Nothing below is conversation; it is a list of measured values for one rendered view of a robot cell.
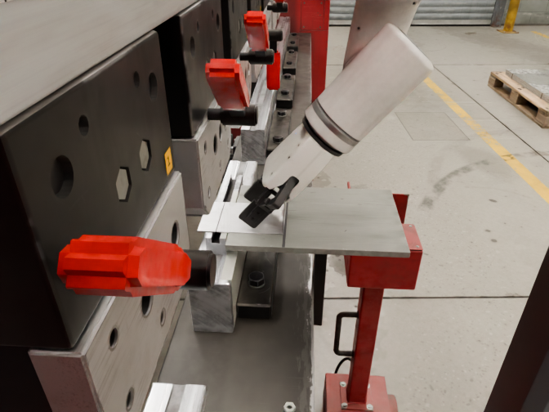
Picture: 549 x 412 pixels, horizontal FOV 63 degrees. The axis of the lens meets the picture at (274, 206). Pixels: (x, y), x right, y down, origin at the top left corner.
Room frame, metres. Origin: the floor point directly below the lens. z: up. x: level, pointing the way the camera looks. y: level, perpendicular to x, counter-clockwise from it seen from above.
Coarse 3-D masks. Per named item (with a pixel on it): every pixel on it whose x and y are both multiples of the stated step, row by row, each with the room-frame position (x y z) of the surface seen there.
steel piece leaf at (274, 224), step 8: (224, 208) 0.62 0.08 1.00; (232, 208) 0.62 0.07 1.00; (240, 208) 0.62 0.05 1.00; (280, 208) 0.62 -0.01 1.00; (224, 216) 0.60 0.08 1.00; (232, 216) 0.60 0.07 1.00; (272, 216) 0.60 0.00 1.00; (280, 216) 0.60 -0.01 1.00; (224, 224) 0.57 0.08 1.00; (232, 224) 0.57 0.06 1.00; (240, 224) 0.57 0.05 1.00; (264, 224) 0.57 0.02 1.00; (272, 224) 0.57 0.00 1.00; (280, 224) 0.57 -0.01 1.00; (224, 232) 0.56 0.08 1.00; (232, 232) 0.55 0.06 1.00; (240, 232) 0.55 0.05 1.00; (248, 232) 0.55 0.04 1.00; (256, 232) 0.55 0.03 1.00; (264, 232) 0.55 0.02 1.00; (272, 232) 0.55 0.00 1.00; (280, 232) 0.55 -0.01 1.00
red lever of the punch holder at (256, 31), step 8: (248, 16) 0.49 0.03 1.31; (256, 16) 0.49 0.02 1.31; (264, 16) 0.49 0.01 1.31; (248, 24) 0.49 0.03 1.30; (256, 24) 0.49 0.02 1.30; (264, 24) 0.49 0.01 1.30; (248, 32) 0.50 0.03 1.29; (256, 32) 0.50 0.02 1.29; (264, 32) 0.50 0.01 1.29; (248, 40) 0.52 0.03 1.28; (256, 40) 0.51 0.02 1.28; (264, 40) 0.51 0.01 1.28; (256, 48) 0.53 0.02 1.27; (264, 48) 0.53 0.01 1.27; (240, 56) 0.56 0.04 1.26; (248, 56) 0.55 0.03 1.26; (256, 56) 0.55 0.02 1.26; (264, 56) 0.55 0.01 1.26; (272, 56) 0.55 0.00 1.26; (256, 64) 0.55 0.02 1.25; (264, 64) 0.55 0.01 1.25; (272, 64) 0.55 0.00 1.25
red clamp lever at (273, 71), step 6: (270, 30) 0.76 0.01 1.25; (276, 30) 0.76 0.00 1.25; (282, 30) 0.76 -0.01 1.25; (270, 36) 0.76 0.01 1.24; (276, 36) 0.76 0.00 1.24; (282, 36) 0.76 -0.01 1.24; (270, 42) 0.76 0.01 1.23; (276, 42) 0.76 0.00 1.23; (270, 48) 0.76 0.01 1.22; (276, 48) 0.76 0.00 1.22; (276, 54) 0.76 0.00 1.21; (276, 60) 0.76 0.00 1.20; (270, 66) 0.76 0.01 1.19; (276, 66) 0.76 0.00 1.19; (270, 72) 0.76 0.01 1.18; (276, 72) 0.76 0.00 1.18; (270, 78) 0.76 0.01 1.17; (276, 78) 0.76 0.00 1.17; (270, 84) 0.76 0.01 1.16; (276, 84) 0.76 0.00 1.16
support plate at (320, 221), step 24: (240, 192) 0.68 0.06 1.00; (312, 192) 0.68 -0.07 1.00; (336, 192) 0.68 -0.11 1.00; (360, 192) 0.68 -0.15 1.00; (384, 192) 0.68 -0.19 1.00; (288, 216) 0.60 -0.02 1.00; (312, 216) 0.60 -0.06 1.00; (336, 216) 0.60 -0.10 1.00; (360, 216) 0.60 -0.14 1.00; (384, 216) 0.60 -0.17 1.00; (240, 240) 0.53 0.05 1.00; (264, 240) 0.53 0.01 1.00; (288, 240) 0.53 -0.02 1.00; (312, 240) 0.53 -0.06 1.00; (336, 240) 0.53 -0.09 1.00; (360, 240) 0.53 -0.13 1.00; (384, 240) 0.53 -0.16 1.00
